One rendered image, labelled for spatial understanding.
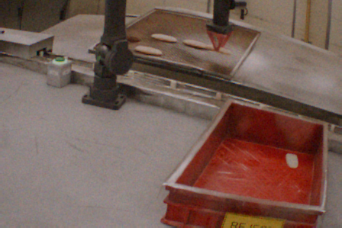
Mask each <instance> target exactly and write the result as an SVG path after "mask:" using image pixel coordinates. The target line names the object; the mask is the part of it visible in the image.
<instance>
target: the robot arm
mask: <svg viewBox="0 0 342 228"><path fill-rule="evenodd" d="M126 1H127V0H105V19H104V22H105V26H104V32H103V35H102V36H101V40H100V45H99V46H98V48H97V49H96V51H95V60H96V62H94V71H93V72H94V73H95V75H94V78H93V83H92V84H91V85H90V89H89V90H88V91H87V92H86V93H85V94H84V95H83V96H82V98H81V102H82V103H83V104H90V105H93V106H97V107H101V108H107V109H112V110H119V109H120V108H121V106H122V105H123V104H124V103H125V102H126V97H127V96H126V95H120V94H118V93H119V85H117V84H116V81H117V76H116V75H123V74H125V73H127V72H128V71H129V70H130V69H131V67H132V65H133V62H134V54H133V53H132V52H131V51H130V50H129V49H128V42H129V40H127V33H126V24H125V20H126ZM246 6H247V2H246V1H245V0H214V4H213V8H214V9H213V15H212V17H213V20H212V21H211V22H208V23H206V27H207V30H206V33H207V35H208V36H209V39H210V41H211V42H212V44H213V47H214V50H215V51H219V50H220V48H224V46H225V44H226V43H227V41H228V40H229V38H230V37H231V35H232V33H233V32H234V29H233V28H232V26H234V24H235V23H234V22H230V21H229V18H230V16H229V14H230V10H237V9H240V10H241V9H245V8H246ZM213 35H215V36H217V39H218V46H216V43H215V41H214V38H213Z"/></svg>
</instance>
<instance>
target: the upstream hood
mask: <svg viewBox="0 0 342 228"><path fill-rule="evenodd" d="M53 40H54V35H51V34H50V35H49V34H40V33H36V32H35V33H34V32H30V31H28V32H27V31H18V30H12V29H7V28H1V27H0V52H3V53H8V54H12V55H16V56H20V57H24V58H28V59H30V58H32V57H34V56H36V55H37V51H38V50H42V51H43V50H44V51H47V52H48V51H49V52H51V53H52V52H53Z"/></svg>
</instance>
